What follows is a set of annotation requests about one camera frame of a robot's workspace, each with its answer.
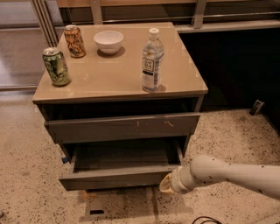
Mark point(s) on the grey top drawer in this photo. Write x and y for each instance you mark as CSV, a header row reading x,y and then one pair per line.
x,y
122,128

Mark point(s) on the metal railing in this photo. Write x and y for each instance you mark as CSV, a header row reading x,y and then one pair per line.
x,y
186,15

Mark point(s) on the grey drawer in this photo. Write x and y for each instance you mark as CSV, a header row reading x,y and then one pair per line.
x,y
95,169
122,128

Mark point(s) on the grey drawer cabinet beige top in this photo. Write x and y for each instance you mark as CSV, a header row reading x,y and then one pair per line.
x,y
110,86

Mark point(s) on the small black floor device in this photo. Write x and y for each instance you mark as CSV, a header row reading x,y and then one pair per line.
x,y
256,107

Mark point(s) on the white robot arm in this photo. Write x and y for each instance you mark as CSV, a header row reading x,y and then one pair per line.
x,y
205,170

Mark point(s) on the foam gripper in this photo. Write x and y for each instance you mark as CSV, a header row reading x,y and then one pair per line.
x,y
176,179

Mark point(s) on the orange soda can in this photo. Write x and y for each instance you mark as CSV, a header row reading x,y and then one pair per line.
x,y
74,41

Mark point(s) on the white bowl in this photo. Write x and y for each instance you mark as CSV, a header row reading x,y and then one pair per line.
x,y
109,42

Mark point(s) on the blue tape piece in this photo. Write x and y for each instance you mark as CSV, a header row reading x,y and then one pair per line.
x,y
64,160

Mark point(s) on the clear plastic water bottle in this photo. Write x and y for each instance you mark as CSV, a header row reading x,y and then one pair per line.
x,y
153,52

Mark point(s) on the green soda can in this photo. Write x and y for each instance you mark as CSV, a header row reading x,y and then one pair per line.
x,y
56,66

